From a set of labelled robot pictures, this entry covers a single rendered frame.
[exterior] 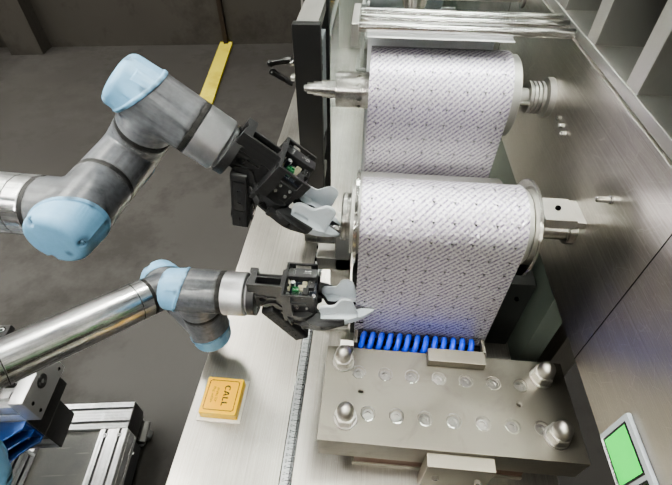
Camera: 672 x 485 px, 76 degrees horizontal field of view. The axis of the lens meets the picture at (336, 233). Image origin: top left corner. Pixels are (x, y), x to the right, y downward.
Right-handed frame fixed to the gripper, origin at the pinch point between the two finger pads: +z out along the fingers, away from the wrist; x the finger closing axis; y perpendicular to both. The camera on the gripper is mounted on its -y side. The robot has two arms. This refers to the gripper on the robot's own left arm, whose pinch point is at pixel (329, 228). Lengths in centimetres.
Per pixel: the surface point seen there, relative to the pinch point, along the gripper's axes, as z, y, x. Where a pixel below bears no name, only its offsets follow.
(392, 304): 16.0, -2.3, -4.9
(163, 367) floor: 20, -144, 34
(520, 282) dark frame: 34.6, 11.4, 2.8
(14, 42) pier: -183, -297, 335
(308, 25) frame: -17.8, 11.8, 28.4
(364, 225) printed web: 0.9, 7.3, -4.0
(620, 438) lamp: 30.3, 19.9, -27.2
